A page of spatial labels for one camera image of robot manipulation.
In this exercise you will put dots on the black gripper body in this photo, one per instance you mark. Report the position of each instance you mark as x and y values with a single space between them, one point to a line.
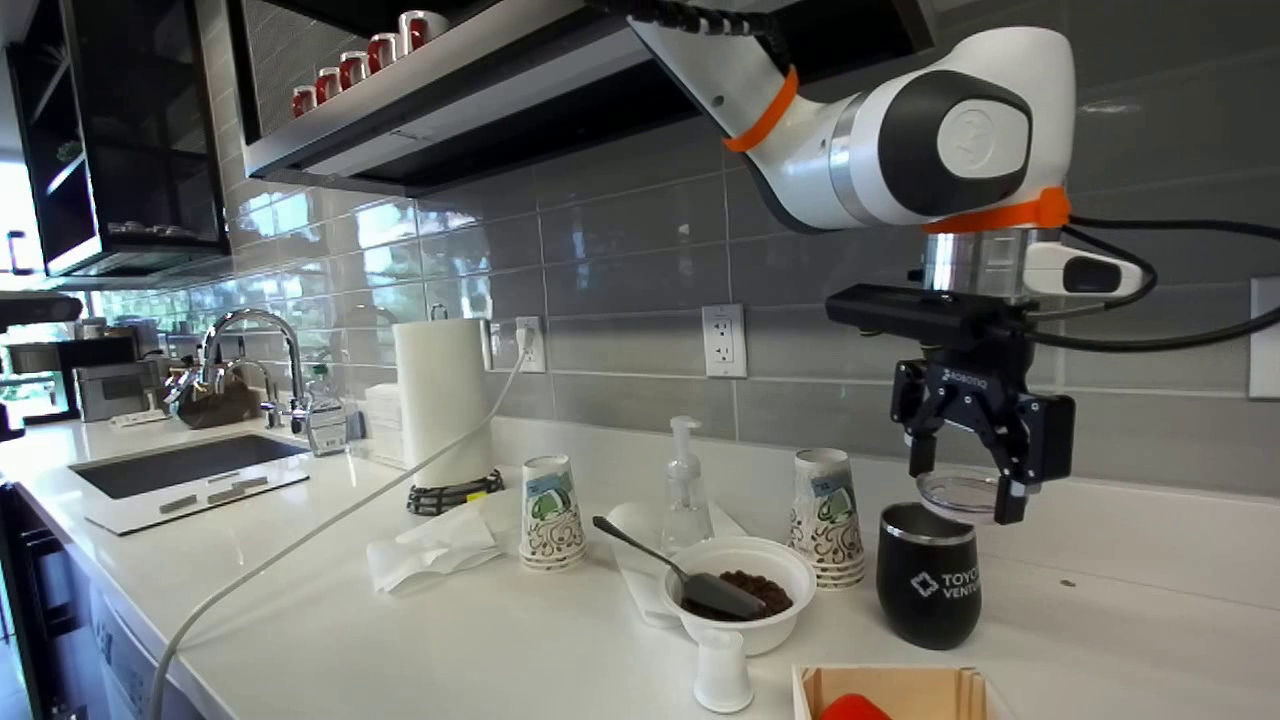
975 387

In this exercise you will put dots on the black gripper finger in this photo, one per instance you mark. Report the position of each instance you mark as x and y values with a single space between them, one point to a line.
920 424
1049 440

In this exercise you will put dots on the clear thermos lid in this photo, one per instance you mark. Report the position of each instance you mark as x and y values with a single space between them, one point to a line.
958 496

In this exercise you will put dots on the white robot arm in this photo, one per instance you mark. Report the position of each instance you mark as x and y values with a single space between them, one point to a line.
1025 80

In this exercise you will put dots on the black thermos cup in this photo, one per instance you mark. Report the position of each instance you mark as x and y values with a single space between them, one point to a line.
927 586

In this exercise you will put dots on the printed paper cup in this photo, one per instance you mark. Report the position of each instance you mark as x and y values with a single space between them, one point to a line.
826 522
550 515

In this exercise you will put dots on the brown coffee grounds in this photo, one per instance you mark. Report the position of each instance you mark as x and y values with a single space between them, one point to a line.
766 588

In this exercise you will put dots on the clear soap dispenser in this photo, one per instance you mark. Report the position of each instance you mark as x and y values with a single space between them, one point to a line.
684 501

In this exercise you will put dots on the light wooden box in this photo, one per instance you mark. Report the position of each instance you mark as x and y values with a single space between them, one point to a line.
920 684

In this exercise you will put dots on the white bowl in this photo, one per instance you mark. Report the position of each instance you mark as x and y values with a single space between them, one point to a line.
761 632

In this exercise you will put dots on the black spoon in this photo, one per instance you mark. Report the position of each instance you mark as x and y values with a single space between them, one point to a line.
721 597

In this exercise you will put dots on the red block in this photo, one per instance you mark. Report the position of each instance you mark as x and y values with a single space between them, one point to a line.
854 708

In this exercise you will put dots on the white paper towel roll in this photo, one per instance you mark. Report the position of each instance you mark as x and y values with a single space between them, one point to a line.
442 401

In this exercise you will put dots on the crumpled white paper towel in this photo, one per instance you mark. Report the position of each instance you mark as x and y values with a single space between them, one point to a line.
425 551

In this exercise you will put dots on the steel range hood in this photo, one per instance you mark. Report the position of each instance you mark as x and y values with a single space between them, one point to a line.
442 122

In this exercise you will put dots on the small glass jar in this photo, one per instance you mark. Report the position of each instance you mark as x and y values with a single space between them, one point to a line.
333 429

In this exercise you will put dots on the red and white cup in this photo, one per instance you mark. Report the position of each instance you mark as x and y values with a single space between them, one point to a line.
302 103
354 71
383 53
420 31
324 84

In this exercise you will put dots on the chrome kitchen faucet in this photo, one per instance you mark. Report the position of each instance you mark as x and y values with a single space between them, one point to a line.
287 360

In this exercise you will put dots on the brown dish sponge holder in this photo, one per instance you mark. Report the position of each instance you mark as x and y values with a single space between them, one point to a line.
213 401

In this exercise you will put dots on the dark kitchen sink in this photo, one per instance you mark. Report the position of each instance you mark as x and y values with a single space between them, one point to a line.
184 466

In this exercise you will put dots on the black countertop appliance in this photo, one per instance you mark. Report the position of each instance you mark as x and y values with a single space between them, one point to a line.
67 364

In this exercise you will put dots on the dark lower cabinet front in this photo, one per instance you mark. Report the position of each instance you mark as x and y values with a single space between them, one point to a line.
52 624

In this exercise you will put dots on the white wall switch plate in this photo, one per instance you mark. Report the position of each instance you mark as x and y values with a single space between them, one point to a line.
1266 342

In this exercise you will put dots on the white wall outlet with plug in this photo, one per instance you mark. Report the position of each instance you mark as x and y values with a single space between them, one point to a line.
521 345

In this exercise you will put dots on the black wall cabinet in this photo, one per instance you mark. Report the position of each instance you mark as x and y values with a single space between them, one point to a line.
146 162

